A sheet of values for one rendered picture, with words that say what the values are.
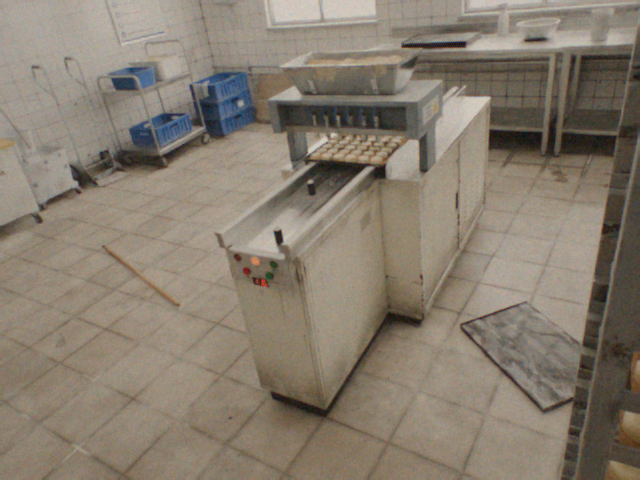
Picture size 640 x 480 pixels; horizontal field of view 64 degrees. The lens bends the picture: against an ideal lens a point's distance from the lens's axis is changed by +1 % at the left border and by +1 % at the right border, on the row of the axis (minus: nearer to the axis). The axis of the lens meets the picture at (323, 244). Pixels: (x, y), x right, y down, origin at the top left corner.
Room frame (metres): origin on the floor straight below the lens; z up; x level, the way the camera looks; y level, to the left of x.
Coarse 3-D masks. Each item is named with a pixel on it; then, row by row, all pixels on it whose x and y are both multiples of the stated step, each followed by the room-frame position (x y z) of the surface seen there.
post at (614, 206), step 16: (624, 96) 0.79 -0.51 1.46; (624, 112) 0.78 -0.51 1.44; (624, 160) 0.77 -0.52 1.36; (608, 208) 0.78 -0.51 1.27; (624, 208) 0.76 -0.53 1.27; (608, 256) 0.77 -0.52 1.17; (592, 288) 0.78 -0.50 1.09; (608, 288) 0.76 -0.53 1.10; (592, 336) 0.77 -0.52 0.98; (592, 368) 0.76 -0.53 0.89; (576, 448) 0.77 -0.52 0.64
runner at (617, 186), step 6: (612, 174) 0.77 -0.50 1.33; (618, 174) 0.77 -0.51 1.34; (624, 174) 0.77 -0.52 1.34; (612, 180) 0.77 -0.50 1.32; (618, 180) 0.77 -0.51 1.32; (624, 180) 0.76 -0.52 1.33; (612, 186) 0.77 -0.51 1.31; (618, 186) 0.77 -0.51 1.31; (624, 186) 0.76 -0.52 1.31; (612, 192) 0.76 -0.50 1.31; (618, 192) 0.76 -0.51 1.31; (624, 192) 0.75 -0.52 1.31
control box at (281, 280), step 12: (240, 252) 1.58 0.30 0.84; (252, 252) 1.56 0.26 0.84; (264, 252) 1.55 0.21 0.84; (240, 264) 1.59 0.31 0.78; (252, 264) 1.56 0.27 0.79; (264, 264) 1.53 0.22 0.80; (288, 264) 1.51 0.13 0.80; (240, 276) 1.60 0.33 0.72; (252, 276) 1.56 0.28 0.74; (264, 276) 1.54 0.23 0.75; (276, 276) 1.51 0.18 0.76; (288, 276) 1.50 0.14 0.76; (276, 288) 1.51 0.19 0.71; (288, 288) 1.49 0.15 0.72
